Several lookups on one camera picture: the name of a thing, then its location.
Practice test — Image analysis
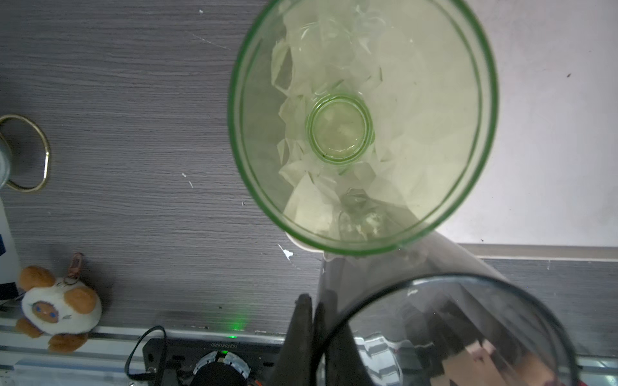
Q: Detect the tall green plastic cup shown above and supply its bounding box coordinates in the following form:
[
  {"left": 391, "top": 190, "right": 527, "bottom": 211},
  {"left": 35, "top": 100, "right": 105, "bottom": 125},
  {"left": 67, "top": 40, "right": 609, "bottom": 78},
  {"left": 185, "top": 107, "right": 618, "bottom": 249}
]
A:
[{"left": 228, "top": 1, "right": 499, "bottom": 256}]

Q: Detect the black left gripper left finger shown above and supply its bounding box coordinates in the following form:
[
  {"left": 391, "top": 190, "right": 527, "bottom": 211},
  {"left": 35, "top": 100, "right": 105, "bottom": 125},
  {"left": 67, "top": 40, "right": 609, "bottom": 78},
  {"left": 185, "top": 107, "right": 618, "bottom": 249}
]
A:
[{"left": 267, "top": 294, "right": 314, "bottom": 386}]

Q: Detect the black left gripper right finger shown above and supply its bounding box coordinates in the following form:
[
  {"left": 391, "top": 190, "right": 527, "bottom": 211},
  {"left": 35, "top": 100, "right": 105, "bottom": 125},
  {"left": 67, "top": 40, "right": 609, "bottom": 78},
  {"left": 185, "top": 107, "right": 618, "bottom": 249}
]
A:
[{"left": 325, "top": 324, "right": 374, "bottom": 386}]

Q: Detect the beige plastic tray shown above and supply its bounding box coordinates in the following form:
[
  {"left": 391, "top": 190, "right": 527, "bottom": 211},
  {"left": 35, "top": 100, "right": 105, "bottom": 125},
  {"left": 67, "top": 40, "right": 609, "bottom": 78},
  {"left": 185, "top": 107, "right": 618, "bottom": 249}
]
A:
[{"left": 284, "top": 0, "right": 618, "bottom": 263}]

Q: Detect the dark grey plastic cup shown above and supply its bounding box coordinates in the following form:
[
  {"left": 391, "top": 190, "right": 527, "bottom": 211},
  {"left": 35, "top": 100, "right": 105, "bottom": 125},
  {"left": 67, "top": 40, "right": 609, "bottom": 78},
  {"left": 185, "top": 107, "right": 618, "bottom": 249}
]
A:
[{"left": 312, "top": 233, "right": 579, "bottom": 385}]

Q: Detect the brown white plush keychain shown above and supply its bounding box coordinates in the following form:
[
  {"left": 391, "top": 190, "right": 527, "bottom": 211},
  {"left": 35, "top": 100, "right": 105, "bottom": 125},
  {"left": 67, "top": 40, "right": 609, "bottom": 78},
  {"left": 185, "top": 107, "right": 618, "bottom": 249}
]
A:
[{"left": 15, "top": 253, "right": 102, "bottom": 353}]

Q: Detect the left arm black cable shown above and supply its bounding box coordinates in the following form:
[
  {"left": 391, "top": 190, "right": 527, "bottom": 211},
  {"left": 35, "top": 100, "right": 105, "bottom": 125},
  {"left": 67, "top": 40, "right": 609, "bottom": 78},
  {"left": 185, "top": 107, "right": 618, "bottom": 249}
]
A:
[{"left": 124, "top": 325, "right": 168, "bottom": 383}]

